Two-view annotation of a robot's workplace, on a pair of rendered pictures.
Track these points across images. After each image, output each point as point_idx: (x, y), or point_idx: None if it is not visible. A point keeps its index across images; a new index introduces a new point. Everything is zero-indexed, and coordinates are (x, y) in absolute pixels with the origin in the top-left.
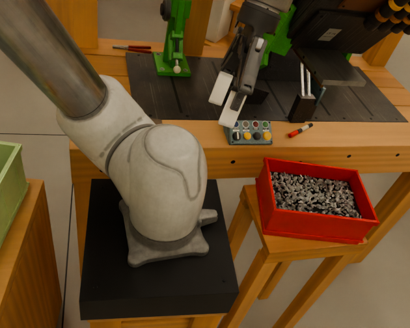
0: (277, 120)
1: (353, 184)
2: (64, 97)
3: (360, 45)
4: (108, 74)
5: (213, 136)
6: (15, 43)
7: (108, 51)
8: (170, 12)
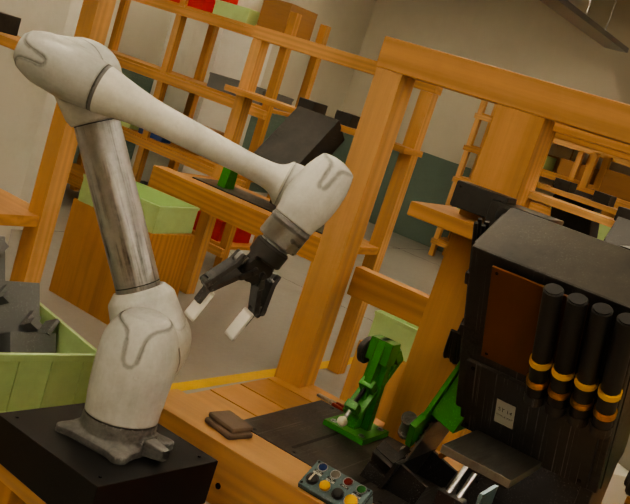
0: None
1: None
2: (113, 263)
3: (568, 460)
4: (273, 401)
5: (293, 474)
6: (98, 202)
7: (307, 395)
8: (364, 349)
